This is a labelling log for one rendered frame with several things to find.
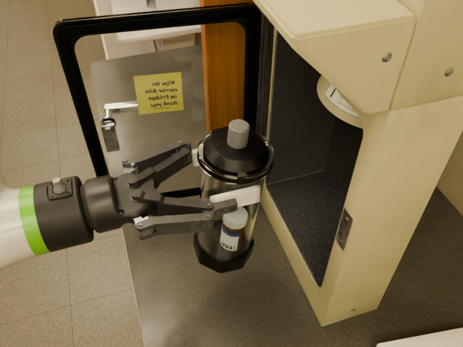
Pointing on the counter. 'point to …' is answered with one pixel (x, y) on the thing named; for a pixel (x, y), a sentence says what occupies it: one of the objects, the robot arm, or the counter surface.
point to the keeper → (344, 228)
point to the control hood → (348, 43)
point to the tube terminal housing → (391, 167)
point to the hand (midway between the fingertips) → (231, 173)
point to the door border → (153, 29)
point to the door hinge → (266, 45)
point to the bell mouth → (336, 102)
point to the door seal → (151, 27)
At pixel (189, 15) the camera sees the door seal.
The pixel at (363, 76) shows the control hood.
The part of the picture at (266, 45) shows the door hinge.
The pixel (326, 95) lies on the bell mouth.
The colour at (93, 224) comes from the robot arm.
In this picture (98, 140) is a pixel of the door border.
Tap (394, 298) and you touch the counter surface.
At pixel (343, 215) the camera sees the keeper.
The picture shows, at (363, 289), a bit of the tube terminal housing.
